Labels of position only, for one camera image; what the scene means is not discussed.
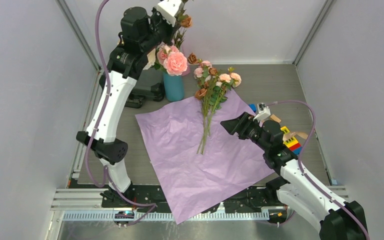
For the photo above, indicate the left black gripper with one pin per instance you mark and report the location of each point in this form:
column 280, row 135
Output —
column 156, row 15

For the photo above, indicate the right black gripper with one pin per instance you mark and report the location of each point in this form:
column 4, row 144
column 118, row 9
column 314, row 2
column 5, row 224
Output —
column 240, row 125

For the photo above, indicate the small peach rose stem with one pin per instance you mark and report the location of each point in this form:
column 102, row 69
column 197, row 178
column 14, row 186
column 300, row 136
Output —
column 183, row 13

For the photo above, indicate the cream white rose stem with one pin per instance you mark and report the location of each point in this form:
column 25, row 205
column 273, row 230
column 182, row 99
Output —
column 151, row 59

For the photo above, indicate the brown rose flower stem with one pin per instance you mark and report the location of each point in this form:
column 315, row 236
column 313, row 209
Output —
column 179, row 40

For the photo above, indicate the large pink rose stem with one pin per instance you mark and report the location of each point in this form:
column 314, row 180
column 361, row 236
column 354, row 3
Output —
column 170, row 60

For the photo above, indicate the pink flower bouquet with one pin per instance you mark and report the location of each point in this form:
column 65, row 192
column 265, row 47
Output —
column 213, row 87

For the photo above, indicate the purple and pink wrapping paper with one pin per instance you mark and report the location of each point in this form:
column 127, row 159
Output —
column 193, row 182

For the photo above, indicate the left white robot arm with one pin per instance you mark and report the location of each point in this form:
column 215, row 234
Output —
column 140, row 35

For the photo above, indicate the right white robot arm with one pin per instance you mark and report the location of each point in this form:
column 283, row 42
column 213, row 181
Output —
column 330, row 214

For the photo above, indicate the teal vase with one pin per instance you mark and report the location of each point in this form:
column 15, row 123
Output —
column 173, row 87

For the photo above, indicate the small blue brick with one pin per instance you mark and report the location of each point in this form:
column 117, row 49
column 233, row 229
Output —
column 253, row 107

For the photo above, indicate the wooden rectangular block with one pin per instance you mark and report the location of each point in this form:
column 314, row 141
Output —
column 275, row 118

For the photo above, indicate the yellow window block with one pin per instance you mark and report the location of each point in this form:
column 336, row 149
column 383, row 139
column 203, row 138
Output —
column 291, row 141

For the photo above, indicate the black carrying case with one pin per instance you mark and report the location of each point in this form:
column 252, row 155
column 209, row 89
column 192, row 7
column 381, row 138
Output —
column 131, row 92

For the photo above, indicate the red flat brick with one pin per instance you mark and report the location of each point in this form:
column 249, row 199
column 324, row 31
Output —
column 294, row 146

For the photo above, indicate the blue flat brick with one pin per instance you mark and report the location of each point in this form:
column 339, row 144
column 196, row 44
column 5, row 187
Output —
column 297, row 151

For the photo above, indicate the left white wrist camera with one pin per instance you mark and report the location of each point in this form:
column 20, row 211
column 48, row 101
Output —
column 170, row 10

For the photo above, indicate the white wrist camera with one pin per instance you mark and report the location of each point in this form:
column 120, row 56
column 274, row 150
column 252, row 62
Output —
column 170, row 10
column 262, row 112

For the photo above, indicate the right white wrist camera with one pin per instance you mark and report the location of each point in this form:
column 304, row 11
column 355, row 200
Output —
column 262, row 112

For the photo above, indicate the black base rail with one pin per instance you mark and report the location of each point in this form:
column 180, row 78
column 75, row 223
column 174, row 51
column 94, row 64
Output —
column 249, row 200

